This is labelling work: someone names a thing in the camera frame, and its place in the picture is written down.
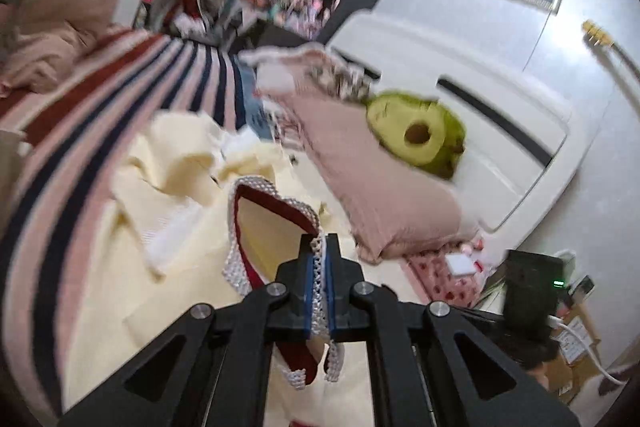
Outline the striped blanket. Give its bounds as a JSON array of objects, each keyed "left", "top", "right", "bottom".
[{"left": 0, "top": 29, "right": 261, "bottom": 418}]

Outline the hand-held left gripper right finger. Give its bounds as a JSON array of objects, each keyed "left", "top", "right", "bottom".
[{"left": 322, "top": 233, "right": 583, "bottom": 427}]

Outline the white card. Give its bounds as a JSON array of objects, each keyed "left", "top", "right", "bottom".
[{"left": 445, "top": 254, "right": 476, "bottom": 278}]

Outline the red lace-trimmed garment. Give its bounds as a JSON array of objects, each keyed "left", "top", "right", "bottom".
[{"left": 222, "top": 177, "right": 346, "bottom": 390}]

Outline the green avocado plush toy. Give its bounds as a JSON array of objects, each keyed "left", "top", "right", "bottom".
[{"left": 365, "top": 91, "right": 468, "bottom": 182}]

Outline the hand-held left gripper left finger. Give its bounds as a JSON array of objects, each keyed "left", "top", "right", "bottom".
[{"left": 57, "top": 234, "right": 318, "bottom": 427}]

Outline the yellow guitar headstock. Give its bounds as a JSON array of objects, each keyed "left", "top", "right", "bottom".
[{"left": 581, "top": 21, "right": 640, "bottom": 82}]

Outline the white cable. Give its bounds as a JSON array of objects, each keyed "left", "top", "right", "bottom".
[{"left": 547, "top": 314, "right": 626, "bottom": 383}]

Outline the white headboard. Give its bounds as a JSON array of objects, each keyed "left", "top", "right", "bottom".
[{"left": 327, "top": 11, "right": 593, "bottom": 233}]

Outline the white and pink pillow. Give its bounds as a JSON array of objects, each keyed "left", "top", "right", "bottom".
[{"left": 240, "top": 44, "right": 351, "bottom": 102}]

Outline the cream garment with white collar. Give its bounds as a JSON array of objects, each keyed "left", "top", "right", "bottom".
[{"left": 60, "top": 112, "right": 431, "bottom": 427}]

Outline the pink and grey quilt pile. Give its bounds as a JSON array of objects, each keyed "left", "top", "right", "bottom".
[{"left": 0, "top": 0, "right": 121, "bottom": 98}]

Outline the cardboard box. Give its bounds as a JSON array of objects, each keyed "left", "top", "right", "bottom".
[{"left": 545, "top": 307, "right": 601, "bottom": 393}]

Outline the camouflage cloth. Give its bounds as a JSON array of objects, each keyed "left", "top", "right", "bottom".
[{"left": 310, "top": 57, "right": 381, "bottom": 102}]

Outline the black desk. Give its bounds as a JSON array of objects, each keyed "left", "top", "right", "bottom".
[{"left": 235, "top": 19, "right": 306, "bottom": 55}]

